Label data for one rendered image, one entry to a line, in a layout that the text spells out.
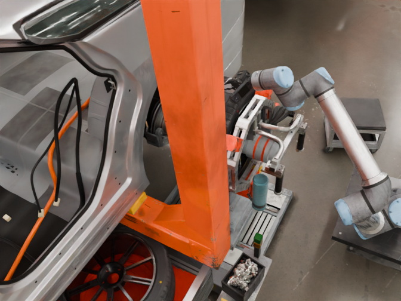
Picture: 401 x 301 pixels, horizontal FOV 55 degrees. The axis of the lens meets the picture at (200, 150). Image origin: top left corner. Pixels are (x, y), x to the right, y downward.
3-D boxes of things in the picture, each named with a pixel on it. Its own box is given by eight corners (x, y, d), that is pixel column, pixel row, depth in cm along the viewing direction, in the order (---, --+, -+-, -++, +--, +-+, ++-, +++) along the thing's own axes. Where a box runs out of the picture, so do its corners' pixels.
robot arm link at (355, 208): (393, 230, 221) (377, 215, 159) (364, 242, 227) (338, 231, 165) (380, 206, 228) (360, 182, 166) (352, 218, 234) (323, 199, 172)
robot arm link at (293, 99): (311, 103, 169) (299, 83, 162) (288, 116, 173) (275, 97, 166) (306, 91, 176) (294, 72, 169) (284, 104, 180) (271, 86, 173)
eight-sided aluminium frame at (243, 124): (262, 144, 253) (266, 77, 213) (271, 147, 250) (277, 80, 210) (225, 206, 222) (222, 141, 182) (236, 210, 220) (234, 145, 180)
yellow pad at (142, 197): (128, 188, 224) (126, 183, 220) (147, 196, 218) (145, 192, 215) (114, 206, 216) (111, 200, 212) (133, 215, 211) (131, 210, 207)
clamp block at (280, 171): (268, 166, 198) (268, 159, 194) (284, 171, 195) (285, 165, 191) (264, 172, 195) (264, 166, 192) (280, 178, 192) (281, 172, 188)
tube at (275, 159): (255, 131, 205) (255, 116, 197) (289, 142, 198) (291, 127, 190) (240, 153, 195) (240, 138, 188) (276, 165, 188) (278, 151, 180)
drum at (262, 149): (250, 143, 227) (250, 126, 216) (284, 154, 219) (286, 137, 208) (240, 159, 219) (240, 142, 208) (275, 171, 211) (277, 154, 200)
